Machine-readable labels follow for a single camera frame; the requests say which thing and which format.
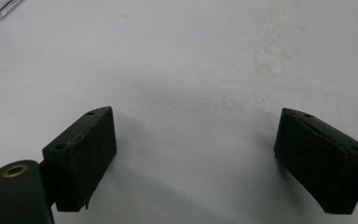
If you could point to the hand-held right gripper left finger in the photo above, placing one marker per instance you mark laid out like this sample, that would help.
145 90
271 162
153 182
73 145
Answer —
84 158

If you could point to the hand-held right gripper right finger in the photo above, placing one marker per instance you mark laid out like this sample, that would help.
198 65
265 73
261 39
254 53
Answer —
320 161

